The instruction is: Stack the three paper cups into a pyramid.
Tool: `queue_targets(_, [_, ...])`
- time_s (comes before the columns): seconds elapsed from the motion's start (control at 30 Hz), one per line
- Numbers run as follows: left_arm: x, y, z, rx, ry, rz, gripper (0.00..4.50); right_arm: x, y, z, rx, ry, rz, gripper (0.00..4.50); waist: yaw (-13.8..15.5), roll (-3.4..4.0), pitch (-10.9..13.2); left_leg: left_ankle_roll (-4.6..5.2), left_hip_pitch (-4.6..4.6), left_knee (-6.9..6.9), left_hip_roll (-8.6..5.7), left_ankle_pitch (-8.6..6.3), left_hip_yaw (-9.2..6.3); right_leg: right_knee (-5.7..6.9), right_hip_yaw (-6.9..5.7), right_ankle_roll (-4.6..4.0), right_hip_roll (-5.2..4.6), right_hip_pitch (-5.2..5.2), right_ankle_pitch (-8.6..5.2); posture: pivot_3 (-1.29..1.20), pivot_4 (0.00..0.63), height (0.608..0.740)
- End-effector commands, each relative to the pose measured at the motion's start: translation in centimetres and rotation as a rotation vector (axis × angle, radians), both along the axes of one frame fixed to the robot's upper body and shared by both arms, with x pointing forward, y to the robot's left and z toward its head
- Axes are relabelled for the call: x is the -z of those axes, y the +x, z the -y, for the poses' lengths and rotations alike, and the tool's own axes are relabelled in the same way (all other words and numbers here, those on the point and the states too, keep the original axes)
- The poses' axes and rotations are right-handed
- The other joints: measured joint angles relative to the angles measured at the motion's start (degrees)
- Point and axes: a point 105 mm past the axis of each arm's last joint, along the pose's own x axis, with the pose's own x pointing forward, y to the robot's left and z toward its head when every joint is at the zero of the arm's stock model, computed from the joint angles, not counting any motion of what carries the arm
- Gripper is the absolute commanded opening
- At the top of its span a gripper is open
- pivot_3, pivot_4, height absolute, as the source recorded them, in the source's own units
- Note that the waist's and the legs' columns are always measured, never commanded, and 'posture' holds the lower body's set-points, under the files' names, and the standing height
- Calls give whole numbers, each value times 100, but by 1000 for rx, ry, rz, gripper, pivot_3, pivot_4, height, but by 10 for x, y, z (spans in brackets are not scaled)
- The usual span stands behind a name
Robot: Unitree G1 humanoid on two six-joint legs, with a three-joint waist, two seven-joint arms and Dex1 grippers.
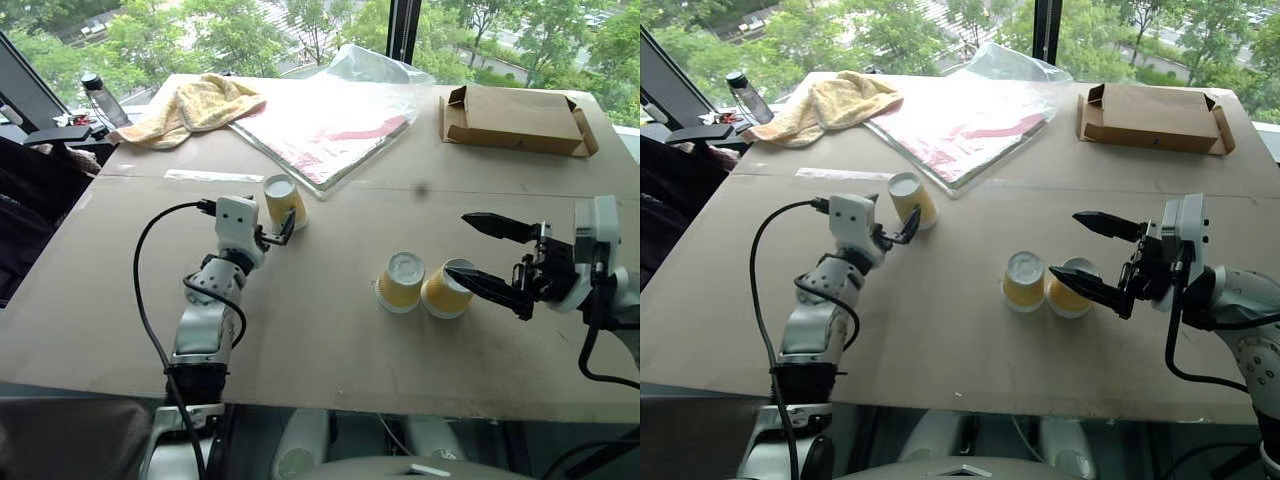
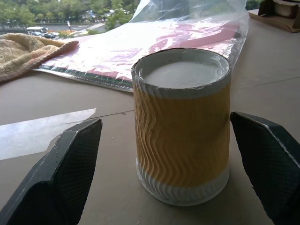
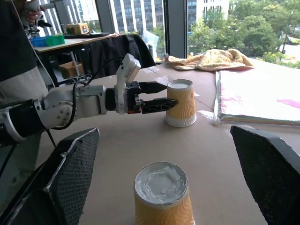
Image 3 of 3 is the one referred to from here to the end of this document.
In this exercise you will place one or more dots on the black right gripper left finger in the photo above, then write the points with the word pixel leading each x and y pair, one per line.
pixel 70 168

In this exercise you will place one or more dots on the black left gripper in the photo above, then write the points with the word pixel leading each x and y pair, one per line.
pixel 132 93

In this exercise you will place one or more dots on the white pink-stained mat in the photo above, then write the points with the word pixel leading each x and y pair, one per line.
pixel 257 93

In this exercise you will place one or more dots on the yellow crumpled towel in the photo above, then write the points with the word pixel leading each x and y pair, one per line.
pixel 211 59

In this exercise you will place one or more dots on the black jacket on chair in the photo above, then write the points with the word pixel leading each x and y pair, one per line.
pixel 117 54

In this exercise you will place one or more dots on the person in dark top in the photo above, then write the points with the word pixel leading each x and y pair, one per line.
pixel 14 47

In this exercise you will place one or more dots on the blue plastic bin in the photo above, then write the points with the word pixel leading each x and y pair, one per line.
pixel 37 41

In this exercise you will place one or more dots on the green plastic bin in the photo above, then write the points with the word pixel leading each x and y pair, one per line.
pixel 55 40

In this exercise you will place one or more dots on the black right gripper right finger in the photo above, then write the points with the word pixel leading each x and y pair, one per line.
pixel 272 173

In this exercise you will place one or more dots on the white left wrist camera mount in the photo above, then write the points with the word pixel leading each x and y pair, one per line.
pixel 127 68

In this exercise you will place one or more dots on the brown cardboard box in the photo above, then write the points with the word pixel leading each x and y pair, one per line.
pixel 70 69

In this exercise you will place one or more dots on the person's hand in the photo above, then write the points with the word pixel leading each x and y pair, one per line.
pixel 32 16

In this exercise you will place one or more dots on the wooden shape-sorter box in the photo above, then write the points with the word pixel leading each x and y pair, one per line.
pixel 78 28

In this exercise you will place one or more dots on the orange ribbed paper cup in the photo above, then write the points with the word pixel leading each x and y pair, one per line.
pixel 161 185
pixel 185 110

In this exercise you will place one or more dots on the clear plastic bag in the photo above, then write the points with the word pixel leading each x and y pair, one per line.
pixel 151 42

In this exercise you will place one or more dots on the wooden background table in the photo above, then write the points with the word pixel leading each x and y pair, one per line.
pixel 75 42

